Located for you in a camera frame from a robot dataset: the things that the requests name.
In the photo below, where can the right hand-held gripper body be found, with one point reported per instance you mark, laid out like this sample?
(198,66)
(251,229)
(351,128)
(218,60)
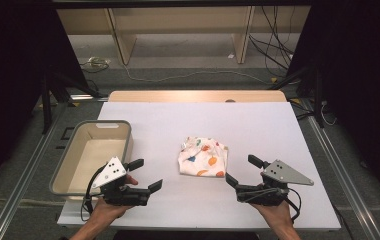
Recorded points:
(268,193)

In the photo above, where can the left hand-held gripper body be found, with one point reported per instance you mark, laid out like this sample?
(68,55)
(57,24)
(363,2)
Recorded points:
(129,196)

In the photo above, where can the white cloth with colourful print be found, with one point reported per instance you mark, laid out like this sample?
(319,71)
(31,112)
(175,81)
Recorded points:
(203,158)

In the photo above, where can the beige bin with grey rim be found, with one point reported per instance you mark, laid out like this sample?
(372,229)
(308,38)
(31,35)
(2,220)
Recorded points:
(88,156)

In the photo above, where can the person's right hand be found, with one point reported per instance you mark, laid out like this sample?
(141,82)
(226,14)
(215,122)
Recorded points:
(276,215)

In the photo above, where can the person's left hand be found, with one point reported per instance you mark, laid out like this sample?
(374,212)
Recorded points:
(109,211)

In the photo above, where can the person's dark clothing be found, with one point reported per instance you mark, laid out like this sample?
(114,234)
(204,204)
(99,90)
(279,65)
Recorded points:
(184,235)

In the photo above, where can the white board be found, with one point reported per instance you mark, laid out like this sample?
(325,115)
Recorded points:
(211,123)

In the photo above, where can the wooden table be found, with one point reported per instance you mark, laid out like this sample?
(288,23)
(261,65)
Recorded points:
(194,96)

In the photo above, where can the black metal stand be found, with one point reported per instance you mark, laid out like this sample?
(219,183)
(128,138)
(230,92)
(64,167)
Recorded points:
(317,96)
(49,100)

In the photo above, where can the black curtain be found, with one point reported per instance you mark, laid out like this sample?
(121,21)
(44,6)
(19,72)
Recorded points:
(14,83)
(361,83)

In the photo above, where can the beige wooden desk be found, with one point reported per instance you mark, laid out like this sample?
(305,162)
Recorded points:
(178,20)

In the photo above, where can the aluminium rail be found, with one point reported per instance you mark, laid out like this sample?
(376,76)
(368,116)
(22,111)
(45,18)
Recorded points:
(344,173)
(21,186)

